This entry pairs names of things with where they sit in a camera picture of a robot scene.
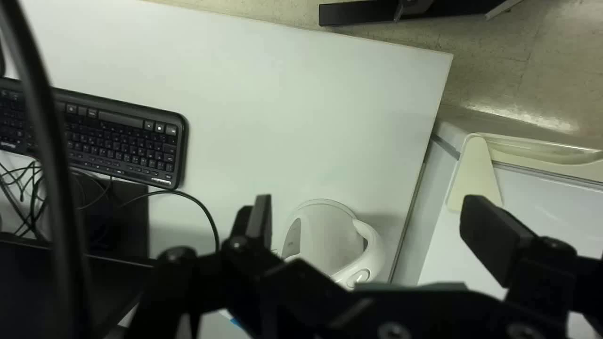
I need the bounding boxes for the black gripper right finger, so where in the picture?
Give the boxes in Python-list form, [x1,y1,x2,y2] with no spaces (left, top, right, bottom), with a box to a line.
[458,195,603,325]

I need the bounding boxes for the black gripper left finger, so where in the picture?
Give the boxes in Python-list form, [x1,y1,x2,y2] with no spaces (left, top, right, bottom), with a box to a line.
[134,193,373,339]

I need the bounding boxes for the white mug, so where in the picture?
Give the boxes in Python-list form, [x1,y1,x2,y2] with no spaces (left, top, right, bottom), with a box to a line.
[279,197,386,293]

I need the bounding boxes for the black monitor stand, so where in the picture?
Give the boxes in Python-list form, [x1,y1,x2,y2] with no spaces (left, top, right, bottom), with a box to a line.
[0,170,156,339]

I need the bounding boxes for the black computer keyboard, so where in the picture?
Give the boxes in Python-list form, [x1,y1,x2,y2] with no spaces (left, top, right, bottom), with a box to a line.
[0,76,190,191]

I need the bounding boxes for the black furniture base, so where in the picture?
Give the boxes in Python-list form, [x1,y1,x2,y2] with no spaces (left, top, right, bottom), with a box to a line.
[317,0,526,29]

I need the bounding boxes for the thin black keyboard cable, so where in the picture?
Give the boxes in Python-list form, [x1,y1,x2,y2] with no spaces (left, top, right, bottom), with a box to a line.
[119,187,222,255]

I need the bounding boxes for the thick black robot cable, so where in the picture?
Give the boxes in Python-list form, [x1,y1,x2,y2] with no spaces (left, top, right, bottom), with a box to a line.
[0,0,98,339]

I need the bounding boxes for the tangled thin black wires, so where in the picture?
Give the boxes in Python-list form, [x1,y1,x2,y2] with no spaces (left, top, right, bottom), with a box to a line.
[0,159,49,242]

